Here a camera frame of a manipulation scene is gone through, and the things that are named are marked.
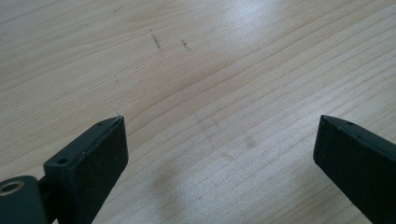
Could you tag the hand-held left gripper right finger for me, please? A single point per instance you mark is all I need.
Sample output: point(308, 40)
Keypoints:
point(358, 161)

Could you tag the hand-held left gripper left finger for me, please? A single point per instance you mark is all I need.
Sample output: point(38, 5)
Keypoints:
point(93, 165)

